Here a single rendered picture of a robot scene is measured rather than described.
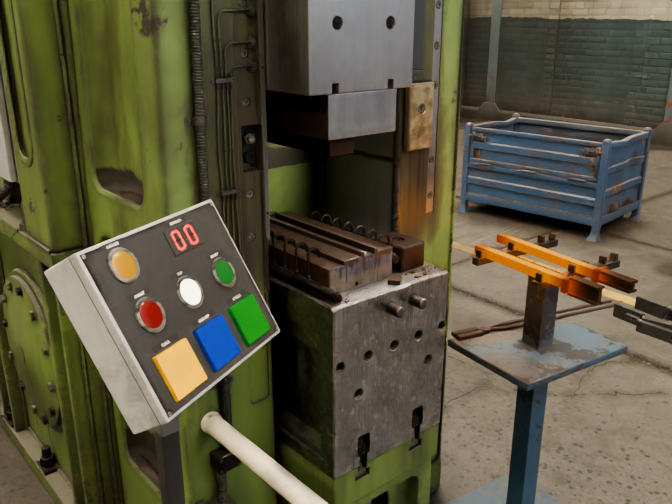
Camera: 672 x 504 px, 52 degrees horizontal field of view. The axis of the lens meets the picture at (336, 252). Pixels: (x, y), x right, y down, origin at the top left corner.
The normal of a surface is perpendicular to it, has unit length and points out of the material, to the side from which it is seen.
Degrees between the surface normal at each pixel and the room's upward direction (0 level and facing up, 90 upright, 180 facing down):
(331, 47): 90
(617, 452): 0
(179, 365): 60
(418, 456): 90
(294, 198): 90
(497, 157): 89
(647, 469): 0
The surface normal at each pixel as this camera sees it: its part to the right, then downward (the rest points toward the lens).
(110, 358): -0.42, 0.29
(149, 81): -0.76, 0.19
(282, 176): 0.65, 0.25
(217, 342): 0.79, -0.36
